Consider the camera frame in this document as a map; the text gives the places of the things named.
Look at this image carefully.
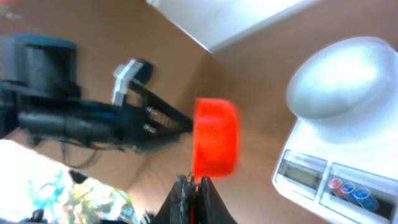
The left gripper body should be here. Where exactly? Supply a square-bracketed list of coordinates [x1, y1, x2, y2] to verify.
[62, 89, 144, 151]

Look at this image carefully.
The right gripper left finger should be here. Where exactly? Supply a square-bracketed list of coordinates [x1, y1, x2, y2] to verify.
[150, 174, 196, 224]

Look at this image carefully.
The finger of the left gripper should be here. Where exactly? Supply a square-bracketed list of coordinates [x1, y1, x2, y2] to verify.
[130, 82, 193, 146]

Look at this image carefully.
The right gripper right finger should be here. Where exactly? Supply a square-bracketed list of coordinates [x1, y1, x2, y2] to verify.
[195, 177, 237, 224]

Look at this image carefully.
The orange measuring scoop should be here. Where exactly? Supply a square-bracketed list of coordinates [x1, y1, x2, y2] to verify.
[192, 98, 240, 180]

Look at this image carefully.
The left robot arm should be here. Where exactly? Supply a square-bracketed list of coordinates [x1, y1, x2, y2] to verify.
[1, 34, 193, 151]

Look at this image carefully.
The white digital kitchen scale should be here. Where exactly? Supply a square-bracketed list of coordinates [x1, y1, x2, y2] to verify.
[272, 121, 397, 223]

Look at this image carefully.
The white bowl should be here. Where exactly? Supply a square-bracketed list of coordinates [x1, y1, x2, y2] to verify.
[286, 36, 397, 144]

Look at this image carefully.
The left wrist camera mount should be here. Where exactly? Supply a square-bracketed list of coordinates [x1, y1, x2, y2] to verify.
[111, 59, 154, 106]

